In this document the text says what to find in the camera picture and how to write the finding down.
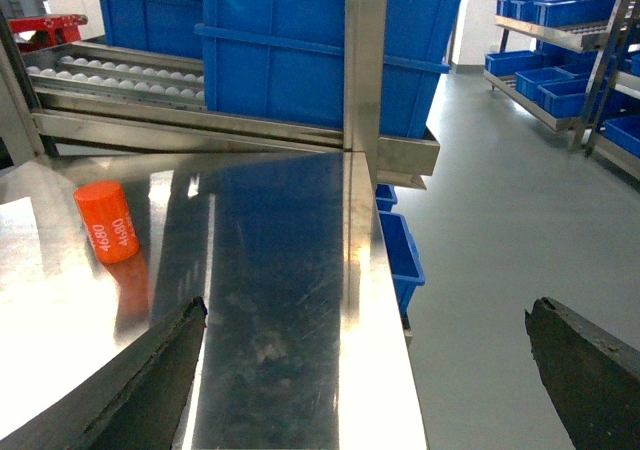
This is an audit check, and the steel shelf rack with bins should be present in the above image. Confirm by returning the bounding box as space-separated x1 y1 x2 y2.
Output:
484 0 639 177

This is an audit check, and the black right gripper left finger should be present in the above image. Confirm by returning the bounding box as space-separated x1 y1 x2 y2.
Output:
1 297 207 449

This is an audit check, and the large blue plastic crate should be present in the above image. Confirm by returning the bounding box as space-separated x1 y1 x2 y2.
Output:
195 0 461 138

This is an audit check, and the blue bin under table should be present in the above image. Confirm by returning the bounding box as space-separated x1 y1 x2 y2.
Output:
375 184 426 318

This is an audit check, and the blue plastic crate behind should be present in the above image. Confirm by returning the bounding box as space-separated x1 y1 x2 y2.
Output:
99 0 203 59

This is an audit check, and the orange cylindrical capacitor 4680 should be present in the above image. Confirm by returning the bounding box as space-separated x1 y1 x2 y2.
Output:
73 180 140 264

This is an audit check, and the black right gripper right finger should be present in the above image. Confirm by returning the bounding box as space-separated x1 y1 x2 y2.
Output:
525 297 639 449

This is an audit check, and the stainless steel roller rack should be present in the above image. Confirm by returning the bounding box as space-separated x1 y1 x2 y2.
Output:
1 0 441 189

